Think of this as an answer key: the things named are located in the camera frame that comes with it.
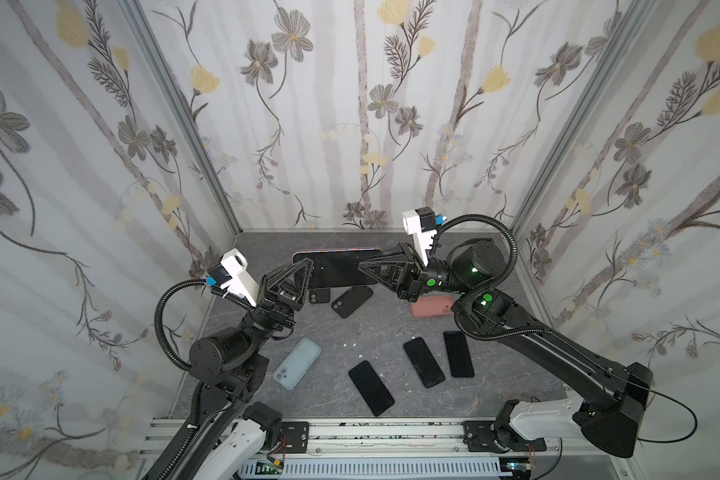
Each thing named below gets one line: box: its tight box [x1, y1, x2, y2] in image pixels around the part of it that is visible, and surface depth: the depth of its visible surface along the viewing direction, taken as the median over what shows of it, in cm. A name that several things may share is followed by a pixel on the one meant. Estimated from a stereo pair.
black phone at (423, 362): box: [403, 337, 445, 388], surface depth 88 cm
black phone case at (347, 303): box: [331, 286, 374, 319], surface depth 101 cm
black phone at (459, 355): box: [443, 331, 475, 378], surface depth 90 cm
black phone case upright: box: [309, 288, 331, 303], surface depth 103 cm
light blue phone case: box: [272, 338, 322, 390], surface depth 88 cm
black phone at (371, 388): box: [348, 360, 395, 416], surface depth 84 cm
